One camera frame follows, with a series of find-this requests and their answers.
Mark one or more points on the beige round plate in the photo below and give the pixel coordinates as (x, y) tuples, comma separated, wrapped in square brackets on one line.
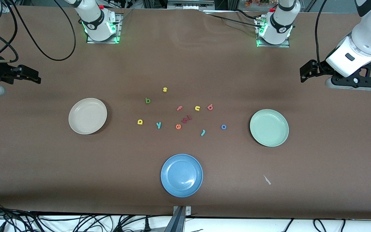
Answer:
[(87, 116)]

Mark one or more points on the light green round plate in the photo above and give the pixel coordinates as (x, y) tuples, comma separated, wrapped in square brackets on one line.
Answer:
[(269, 128)]

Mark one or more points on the blue round plate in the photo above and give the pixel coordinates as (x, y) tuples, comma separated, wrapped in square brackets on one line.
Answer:
[(181, 175)]

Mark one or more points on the grey metal frame block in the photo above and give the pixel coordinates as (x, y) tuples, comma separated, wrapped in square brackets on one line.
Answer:
[(188, 4)]

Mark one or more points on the grey metal camera bracket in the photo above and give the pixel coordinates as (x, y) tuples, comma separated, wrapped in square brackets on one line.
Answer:
[(180, 222)]

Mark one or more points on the small white paper scrap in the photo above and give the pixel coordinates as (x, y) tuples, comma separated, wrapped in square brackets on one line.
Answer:
[(267, 179)]

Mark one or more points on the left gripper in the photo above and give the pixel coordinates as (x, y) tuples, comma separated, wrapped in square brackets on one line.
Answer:
[(320, 68)]

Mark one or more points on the orange dried flowers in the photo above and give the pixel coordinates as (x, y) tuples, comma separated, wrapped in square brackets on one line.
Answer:
[(253, 3)]

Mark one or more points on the brown table cover sheet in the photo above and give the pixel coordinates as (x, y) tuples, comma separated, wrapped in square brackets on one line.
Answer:
[(185, 64)]

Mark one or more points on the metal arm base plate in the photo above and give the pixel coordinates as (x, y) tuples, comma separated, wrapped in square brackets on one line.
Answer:
[(274, 46), (103, 42)]

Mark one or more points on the red foam letter b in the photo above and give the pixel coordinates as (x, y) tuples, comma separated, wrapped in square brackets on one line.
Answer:
[(210, 107)]

